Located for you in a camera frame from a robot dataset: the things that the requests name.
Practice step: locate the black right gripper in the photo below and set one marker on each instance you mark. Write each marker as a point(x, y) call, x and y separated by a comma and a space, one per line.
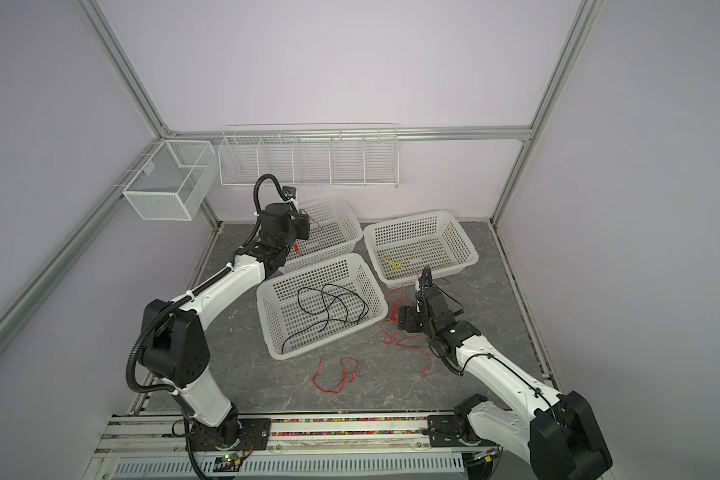
point(409, 313)

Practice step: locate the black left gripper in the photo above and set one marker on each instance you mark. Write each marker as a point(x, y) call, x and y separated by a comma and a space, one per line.
point(305, 228)

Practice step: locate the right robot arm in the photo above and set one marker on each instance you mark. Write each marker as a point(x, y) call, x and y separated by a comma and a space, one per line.
point(556, 434)

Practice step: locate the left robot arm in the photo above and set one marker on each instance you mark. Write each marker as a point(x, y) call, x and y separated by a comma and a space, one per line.
point(171, 353)

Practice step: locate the white basket back left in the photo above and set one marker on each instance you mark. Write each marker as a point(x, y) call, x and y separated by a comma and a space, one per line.
point(334, 231)

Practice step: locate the white basket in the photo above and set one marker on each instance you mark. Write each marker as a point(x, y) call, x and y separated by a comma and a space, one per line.
point(400, 249)
point(317, 305)
point(334, 231)

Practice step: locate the white basket back right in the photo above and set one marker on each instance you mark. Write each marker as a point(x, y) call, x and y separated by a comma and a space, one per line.
point(400, 249)

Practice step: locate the white basket front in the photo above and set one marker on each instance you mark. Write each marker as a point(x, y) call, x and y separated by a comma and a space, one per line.
point(317, 305)

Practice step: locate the green circuit board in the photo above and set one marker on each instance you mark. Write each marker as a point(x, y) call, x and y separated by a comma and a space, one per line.
point(227, 464)

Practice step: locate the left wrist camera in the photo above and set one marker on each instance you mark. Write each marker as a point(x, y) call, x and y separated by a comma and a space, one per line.
point(289, 196)

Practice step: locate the wire mesh wall shelf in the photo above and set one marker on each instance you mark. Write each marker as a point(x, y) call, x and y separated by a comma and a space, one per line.
point(310, 154)

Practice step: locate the white mesh wall box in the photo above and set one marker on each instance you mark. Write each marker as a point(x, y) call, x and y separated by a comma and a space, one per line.
point(173, 181)

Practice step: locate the white vented cable duct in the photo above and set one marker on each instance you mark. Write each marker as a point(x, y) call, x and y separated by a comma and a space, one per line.
point(306, 466)

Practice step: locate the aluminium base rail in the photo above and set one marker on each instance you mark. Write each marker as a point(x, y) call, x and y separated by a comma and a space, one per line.
point(295, 434)

